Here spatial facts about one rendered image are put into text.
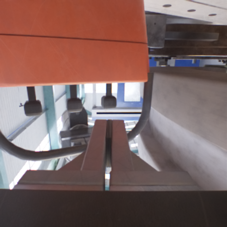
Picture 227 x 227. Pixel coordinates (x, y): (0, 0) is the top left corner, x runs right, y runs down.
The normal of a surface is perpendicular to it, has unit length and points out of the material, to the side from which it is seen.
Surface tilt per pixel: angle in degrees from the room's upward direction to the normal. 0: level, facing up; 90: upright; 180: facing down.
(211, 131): 90
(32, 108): 90
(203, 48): 90
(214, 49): 90
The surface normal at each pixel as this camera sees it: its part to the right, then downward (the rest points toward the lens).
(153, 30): 0.00, 0.30
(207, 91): -0.95, 0.07
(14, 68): 0.38, 0.17
